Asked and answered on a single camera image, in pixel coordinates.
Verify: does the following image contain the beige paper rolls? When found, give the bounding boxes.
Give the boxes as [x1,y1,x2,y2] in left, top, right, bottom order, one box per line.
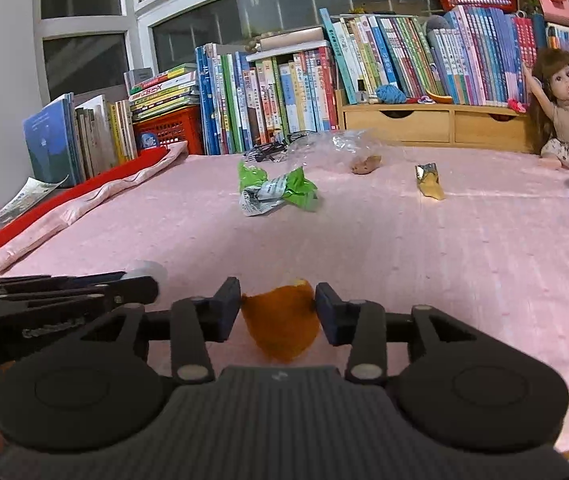
[246,26,326,54]

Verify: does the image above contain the clear plastic bag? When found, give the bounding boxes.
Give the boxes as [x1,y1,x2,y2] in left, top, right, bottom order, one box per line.
[284,129,384,177]

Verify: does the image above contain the large blue book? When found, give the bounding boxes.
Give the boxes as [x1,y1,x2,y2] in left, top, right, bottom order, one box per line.
[23,92,86,189]

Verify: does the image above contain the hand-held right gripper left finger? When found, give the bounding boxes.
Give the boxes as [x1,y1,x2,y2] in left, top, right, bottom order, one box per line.
[79,276,242,385]

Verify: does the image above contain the brown-haired doll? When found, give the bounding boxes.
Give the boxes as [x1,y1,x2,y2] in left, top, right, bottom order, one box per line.
[521,49,569,171]

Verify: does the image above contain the flat stack of books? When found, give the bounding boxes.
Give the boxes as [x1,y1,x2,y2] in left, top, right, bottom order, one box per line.
[127,63,201,123]

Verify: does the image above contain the pink blanket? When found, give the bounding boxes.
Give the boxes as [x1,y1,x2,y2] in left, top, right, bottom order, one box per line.
[0,146,569,461]

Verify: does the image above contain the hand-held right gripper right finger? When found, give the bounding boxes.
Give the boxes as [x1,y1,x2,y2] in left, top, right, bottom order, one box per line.
[315,282,482,385]

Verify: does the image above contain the wooden drawer organizer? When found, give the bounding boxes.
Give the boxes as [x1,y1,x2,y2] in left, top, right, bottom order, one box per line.
[336,89,541,154]

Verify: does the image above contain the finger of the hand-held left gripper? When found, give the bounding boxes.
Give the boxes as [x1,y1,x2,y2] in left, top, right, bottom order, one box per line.
[0,272,159,307]
[0,295,126,332]

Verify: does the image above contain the black eyeglasses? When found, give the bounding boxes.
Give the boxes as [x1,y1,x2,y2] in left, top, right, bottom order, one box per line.
[243,131,311,163]

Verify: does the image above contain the row of tall upright books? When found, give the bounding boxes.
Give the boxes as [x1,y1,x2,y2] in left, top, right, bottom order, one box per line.
[195,42,341,156]

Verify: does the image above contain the shelf row of colourful books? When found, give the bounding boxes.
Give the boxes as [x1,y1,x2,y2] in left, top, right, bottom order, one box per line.
[319,5,548,107]

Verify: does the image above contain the pink quilted roll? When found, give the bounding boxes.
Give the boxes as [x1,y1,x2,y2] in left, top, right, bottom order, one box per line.
[0,141,188,277]

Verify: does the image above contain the gold foil wrapper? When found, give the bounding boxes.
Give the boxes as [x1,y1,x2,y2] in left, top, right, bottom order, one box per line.
[414,162,446,201]

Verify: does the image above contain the row of leaning thin books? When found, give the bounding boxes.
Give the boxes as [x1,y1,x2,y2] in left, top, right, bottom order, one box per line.
[73,94,138,181]

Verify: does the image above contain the red plastic crate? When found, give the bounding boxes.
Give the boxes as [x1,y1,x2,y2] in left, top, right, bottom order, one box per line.
[132,105,204,156]

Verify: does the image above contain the blue yarn ball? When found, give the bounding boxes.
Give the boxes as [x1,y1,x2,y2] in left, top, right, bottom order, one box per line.
[375,84,408,105]

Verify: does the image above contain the brown nut shell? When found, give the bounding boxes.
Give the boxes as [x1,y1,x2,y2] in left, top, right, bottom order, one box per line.
[350,154,383,175]

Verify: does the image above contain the orange fruit peel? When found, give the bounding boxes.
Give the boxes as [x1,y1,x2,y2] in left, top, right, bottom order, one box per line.
[241,279,321,364]

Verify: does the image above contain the green crumpled wrapper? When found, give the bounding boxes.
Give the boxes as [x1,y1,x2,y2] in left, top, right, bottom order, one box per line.
[237,160,320,217]

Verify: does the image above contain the folded magazine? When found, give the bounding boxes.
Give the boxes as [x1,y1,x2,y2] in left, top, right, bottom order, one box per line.
[0,175,70,234]

